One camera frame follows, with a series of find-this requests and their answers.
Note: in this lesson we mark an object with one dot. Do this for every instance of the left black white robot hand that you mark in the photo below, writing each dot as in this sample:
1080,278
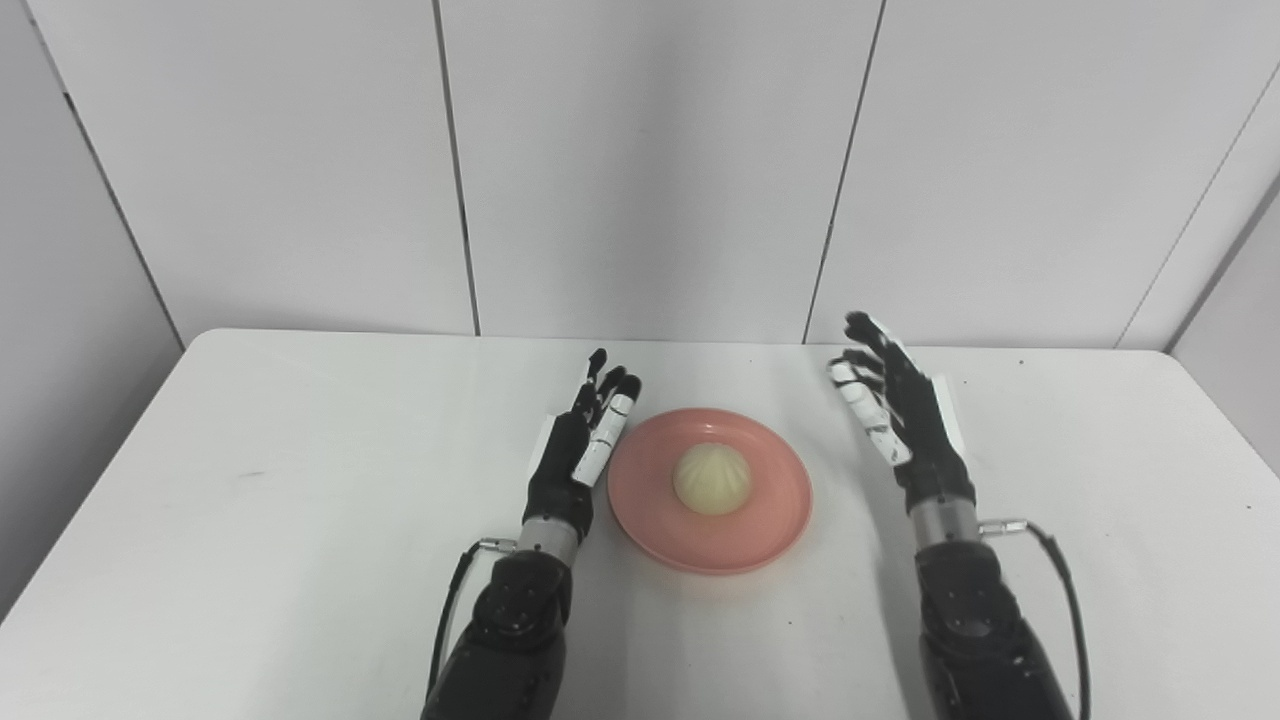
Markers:
580,460

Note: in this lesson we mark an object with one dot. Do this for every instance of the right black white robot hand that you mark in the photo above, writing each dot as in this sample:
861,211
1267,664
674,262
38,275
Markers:
905,420

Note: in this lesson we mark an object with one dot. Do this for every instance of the white steamed bun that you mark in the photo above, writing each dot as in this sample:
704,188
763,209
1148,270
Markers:
712,478

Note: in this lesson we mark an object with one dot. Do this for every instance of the pink round plate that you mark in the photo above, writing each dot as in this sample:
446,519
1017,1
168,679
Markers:
710,490

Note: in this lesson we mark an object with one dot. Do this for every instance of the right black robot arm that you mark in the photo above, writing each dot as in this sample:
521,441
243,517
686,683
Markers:
980,620

